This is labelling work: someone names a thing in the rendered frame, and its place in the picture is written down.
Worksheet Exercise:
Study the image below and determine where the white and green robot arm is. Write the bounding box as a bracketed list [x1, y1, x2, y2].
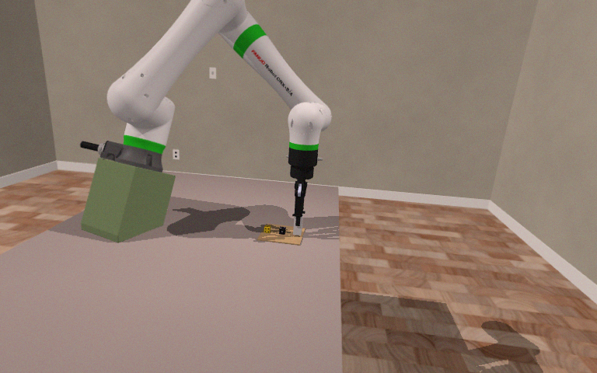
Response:
[80, 0, 331, 173]

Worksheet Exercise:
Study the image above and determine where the tan flat mat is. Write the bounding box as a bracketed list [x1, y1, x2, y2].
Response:
[257, 224, 305, 246]

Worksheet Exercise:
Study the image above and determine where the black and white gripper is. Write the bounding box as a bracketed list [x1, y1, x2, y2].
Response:
[290, 166, 314, 235]

